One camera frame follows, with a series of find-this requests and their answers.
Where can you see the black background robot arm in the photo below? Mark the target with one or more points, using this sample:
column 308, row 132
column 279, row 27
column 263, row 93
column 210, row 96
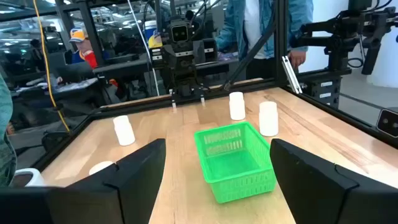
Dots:
column 342, row 29

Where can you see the white metal bracket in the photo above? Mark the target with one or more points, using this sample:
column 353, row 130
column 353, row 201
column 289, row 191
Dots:
column 292, row 76

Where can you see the black cabinet with white labels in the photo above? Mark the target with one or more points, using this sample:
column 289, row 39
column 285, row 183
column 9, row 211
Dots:
column 323, row 90

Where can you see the person's hand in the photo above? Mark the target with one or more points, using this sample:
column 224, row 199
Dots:
column 297, row 59

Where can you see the white pill bottle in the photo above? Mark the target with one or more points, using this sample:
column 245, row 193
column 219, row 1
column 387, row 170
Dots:
column 268, row 121
column 124, row 132
column 99, row 166
column 237, row 107

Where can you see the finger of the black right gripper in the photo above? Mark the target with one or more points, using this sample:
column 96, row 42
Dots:
column 202, row 99
column 173, row 104

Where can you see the person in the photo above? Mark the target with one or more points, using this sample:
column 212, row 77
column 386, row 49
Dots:
column 82, row 46
column 233, row 28

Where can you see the black table-level camera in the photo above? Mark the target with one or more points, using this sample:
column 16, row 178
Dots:
column 388, row 123

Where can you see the teal succulent in white pot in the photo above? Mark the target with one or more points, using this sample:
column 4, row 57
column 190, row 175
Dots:
column 31, row 177

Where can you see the green plastic basket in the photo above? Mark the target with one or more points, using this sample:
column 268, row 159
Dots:
column 233, row 165

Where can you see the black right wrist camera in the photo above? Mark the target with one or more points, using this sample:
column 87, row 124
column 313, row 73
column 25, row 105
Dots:
column 179, row 32

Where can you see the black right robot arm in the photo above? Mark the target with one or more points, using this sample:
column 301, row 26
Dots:
column 209, row 49

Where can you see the white blue yellow container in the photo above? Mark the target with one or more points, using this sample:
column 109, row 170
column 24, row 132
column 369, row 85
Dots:
column 152, row 34

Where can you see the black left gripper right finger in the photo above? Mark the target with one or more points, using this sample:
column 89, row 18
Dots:
column 317, row 193

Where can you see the dark background desk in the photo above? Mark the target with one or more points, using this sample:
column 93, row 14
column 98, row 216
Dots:
column 124, row 67

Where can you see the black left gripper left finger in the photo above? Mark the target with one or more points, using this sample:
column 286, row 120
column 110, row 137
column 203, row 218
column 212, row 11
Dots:
column 133, row 186

